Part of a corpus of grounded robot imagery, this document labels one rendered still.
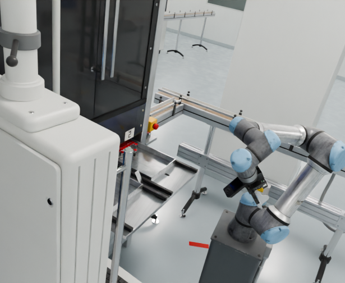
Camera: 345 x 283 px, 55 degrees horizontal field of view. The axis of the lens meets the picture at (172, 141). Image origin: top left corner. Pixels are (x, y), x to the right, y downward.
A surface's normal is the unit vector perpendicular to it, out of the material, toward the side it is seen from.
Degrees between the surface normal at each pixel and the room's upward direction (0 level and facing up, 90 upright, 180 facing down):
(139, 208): 0
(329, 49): 90
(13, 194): 90
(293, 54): 90
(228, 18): 90
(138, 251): 0
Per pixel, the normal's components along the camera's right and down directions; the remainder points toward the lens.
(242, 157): -0.37, -0.48
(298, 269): 0.16, -0.87
